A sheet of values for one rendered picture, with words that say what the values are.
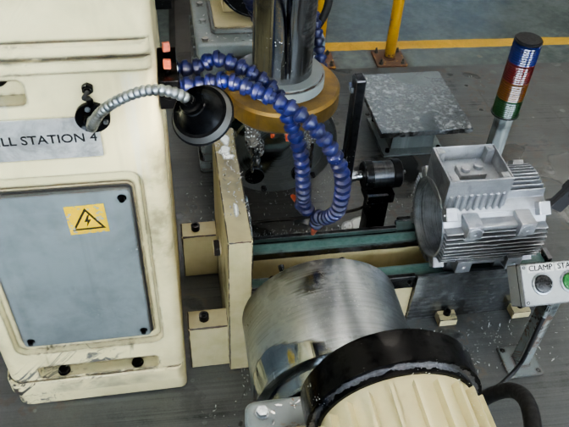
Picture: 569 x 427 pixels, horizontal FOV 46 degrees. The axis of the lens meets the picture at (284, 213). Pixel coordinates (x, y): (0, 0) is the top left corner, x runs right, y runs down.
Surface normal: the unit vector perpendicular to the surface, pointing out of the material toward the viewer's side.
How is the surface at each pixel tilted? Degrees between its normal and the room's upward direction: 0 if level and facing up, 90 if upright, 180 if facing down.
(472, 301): 90
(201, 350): 90
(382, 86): 0
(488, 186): 90
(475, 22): 0
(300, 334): 28
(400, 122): 0
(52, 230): 90
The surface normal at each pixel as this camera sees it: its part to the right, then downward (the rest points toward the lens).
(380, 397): -0.33, -0.64
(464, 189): 0.15, 0.69
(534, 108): 0.04, -0.73
